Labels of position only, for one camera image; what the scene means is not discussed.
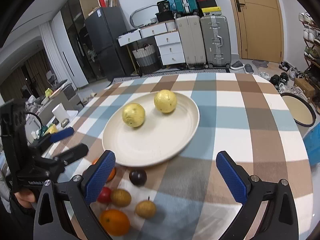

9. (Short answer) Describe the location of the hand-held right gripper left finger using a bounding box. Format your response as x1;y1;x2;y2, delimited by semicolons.
33;150;117;240

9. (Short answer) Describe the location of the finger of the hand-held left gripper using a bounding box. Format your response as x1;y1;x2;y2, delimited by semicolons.
28;127;75;151
52;143;89;166

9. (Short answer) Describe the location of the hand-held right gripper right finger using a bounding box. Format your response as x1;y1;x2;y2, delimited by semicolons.
216;151;299;240

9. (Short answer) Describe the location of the orange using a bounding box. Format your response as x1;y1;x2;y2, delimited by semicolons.
99;209;131;237
91;158;117;183

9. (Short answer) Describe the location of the red tomato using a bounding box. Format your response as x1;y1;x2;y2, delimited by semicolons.
97;187;112;204

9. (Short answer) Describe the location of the small brown round fruit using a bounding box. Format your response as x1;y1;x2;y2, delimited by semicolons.
135;196;157;218
110;189;132;207

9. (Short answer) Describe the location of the dark purple plum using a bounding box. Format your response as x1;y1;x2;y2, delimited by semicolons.
129;169;147;187

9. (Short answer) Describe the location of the cream round plate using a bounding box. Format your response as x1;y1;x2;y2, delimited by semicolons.
102;92;200;167

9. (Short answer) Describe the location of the person's left forearm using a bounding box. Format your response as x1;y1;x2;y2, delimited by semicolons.
0;192;35;240

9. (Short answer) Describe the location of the person's left hand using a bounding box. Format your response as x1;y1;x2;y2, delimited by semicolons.
14;189;37;209

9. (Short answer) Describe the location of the yellow-green packet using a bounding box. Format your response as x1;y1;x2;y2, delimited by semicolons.
37;124;58;139

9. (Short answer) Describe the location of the white cylindrical bin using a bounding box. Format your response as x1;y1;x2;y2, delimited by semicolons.
52;104;69;124

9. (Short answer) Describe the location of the grey side table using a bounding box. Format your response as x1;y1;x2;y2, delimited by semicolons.
37;82;84;128

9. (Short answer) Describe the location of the grey office chair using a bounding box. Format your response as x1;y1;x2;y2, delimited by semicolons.
46;70;68;87

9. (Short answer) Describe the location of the checkered tablecloth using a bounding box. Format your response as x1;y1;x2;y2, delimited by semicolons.
40;71;314;240

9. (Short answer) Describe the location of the yellow-green guava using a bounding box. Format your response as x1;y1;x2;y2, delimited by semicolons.
154;89;177;114
122;103;146;128

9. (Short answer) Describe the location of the brown curtain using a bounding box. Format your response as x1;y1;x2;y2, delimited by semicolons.
0;49;54;100

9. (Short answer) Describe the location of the white wardrobe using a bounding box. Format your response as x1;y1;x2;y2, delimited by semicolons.
40;11;89;90

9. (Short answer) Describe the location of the round beige tray black rim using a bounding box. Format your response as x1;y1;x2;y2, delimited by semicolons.
280;92;315;127

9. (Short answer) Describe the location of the tall dark glass cabinet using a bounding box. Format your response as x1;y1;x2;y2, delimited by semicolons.
60;0;100;87

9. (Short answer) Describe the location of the dark grey refrigerator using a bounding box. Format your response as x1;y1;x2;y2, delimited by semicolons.
84;7;135;82

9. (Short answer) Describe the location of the striped rug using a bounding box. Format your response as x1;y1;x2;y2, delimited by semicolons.
112;69;230;83

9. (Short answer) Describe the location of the woven laundry basket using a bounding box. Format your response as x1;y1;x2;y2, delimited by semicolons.
132;44;160;74

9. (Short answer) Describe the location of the pile of loose shoes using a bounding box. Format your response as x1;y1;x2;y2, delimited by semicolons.
259;61;309;100

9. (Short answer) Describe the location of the brown cardboard box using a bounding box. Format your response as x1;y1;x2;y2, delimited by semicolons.
294;78;316;97

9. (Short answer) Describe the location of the grey doormat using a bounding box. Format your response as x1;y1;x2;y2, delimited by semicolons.
251;59;270;70

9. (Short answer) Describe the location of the silver suitcase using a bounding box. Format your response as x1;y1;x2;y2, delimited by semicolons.
200;15;232;68

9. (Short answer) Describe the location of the white drawer desk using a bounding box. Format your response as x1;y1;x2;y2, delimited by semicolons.
117;21;186;65

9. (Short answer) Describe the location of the wooden shoe rack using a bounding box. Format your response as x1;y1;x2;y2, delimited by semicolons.
299;11;320;115

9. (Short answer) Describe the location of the beige suitcase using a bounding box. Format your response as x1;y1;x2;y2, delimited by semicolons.
175;15;207;69

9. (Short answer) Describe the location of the black bag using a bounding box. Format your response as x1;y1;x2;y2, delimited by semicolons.
155;10;175;23

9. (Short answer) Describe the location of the wooden door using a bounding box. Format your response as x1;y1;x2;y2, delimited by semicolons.
224;0;285;63

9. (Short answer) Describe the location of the black box with label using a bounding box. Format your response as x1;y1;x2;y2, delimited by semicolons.
157;0;170;12

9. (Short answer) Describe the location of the group of racked sneakers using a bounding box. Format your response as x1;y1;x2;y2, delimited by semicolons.
299;11;320;80

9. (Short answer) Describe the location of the yellow and black box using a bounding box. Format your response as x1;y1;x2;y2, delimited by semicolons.
201;6;222;17

